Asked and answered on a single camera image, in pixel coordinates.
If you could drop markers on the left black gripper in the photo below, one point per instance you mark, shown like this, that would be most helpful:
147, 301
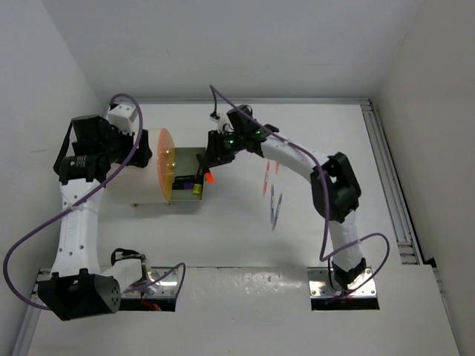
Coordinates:
108, 130

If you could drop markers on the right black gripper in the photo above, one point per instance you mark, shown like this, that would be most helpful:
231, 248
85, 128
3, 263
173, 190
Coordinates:
215, 154

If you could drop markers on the orange highlighter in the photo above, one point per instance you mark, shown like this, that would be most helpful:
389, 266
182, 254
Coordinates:
203, 172

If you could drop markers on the beige drawer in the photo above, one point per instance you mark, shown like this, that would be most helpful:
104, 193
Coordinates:
186, 164

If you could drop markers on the yellow highlighter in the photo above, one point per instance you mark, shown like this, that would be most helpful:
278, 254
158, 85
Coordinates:
197, 189

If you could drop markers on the purple highlighter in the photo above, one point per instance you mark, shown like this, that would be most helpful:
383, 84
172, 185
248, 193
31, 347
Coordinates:
183, 182

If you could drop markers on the round drawer cabinet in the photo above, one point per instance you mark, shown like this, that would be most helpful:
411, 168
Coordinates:
151, 184

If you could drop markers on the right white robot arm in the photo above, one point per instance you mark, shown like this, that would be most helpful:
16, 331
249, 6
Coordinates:
335, 189

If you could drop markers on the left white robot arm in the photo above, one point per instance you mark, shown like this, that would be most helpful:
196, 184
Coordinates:
77, 286

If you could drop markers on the lower red pen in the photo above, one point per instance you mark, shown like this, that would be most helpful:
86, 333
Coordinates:
266, 178

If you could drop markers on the left blue pen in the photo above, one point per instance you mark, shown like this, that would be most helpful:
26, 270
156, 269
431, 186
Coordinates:
272, 205

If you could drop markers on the right grey pen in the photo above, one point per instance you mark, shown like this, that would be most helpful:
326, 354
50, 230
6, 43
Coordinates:
277, 211

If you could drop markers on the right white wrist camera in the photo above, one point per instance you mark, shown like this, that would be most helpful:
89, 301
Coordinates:
223, 123

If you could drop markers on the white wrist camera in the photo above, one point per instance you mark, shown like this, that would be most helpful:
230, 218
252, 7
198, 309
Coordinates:
223, 123
122, 117

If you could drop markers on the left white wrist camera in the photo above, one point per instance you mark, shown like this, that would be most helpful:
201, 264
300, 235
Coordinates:
122, 117

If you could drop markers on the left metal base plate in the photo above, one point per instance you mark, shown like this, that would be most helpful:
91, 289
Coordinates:
154, 284

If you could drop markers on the metal base plate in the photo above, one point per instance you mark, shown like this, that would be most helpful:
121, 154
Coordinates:
154, 284
323, 286

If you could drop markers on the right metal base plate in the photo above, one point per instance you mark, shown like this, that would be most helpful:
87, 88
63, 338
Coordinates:
323, 286

